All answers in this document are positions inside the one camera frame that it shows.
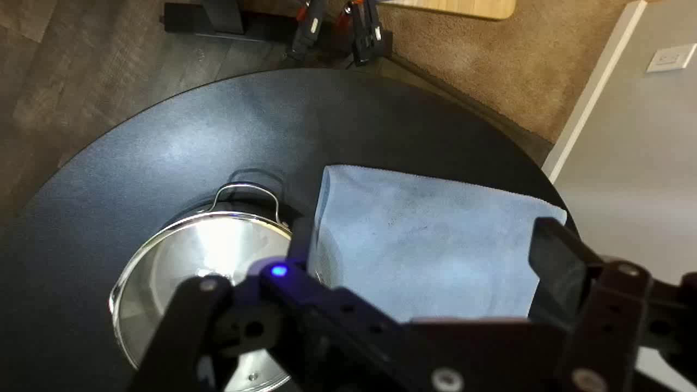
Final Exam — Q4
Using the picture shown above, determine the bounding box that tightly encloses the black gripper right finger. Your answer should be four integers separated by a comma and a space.
528, 216, 658, 392

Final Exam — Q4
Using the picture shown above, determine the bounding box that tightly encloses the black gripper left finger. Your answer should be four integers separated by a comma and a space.
128, 273, 240, 392

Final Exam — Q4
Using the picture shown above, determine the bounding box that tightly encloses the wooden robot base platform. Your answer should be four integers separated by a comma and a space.
379, 0, 521, 21

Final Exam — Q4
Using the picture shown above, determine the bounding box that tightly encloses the stainless steel pot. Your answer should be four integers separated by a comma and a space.
108, 180, 296, 392

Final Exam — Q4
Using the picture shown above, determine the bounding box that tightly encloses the blue towel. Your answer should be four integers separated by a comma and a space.
308, 163, 571, 326

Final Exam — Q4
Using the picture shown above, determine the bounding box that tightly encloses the white baseboard trim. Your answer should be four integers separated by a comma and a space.
541, 0, 649, 185

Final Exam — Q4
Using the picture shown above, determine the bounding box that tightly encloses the white wall outlet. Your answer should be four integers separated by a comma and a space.
644, 41, 697, 76

